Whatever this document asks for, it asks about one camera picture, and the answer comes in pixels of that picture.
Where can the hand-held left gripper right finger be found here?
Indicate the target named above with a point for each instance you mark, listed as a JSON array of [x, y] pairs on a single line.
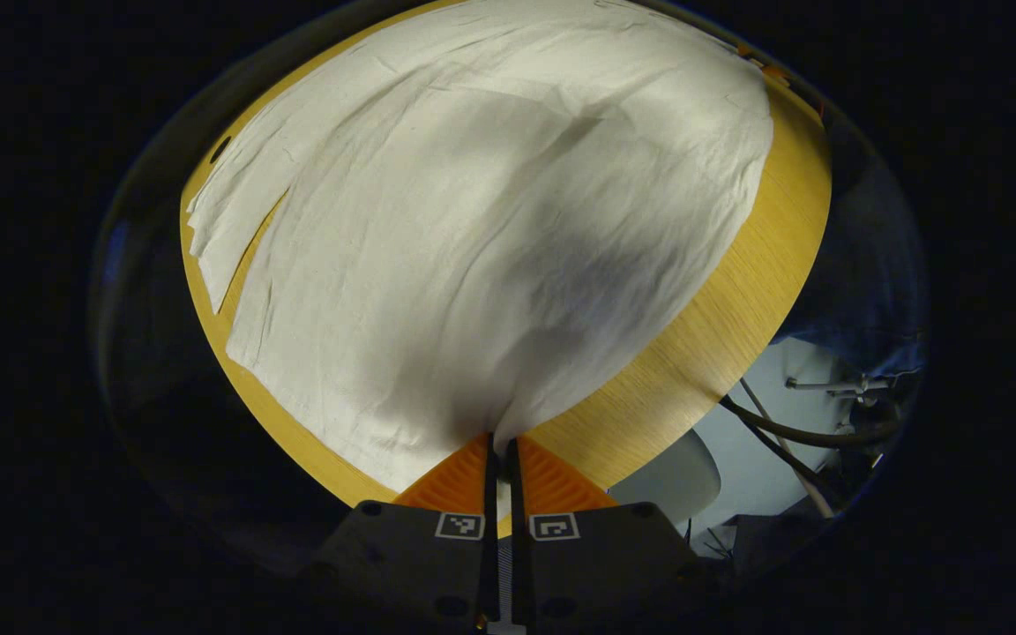
[[596, 551]]

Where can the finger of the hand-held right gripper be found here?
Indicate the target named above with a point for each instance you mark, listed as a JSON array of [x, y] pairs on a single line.
[[775, 73]]

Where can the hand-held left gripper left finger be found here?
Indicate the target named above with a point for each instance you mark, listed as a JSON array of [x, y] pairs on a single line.
[[433, 547]]

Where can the white jeans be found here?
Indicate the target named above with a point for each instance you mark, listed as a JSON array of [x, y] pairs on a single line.
[[473, 220]]

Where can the grey chair seat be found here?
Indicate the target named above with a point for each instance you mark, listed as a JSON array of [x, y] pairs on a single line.
[[671, 481]]

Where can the dark cloth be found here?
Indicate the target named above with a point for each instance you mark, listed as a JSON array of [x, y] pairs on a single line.
[[870, 256]]

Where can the thin light rod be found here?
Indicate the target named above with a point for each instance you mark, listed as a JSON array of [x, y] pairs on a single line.
[[790, 450]]

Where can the metal bar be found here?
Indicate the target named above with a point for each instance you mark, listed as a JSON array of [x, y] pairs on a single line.
[[830, 385]]

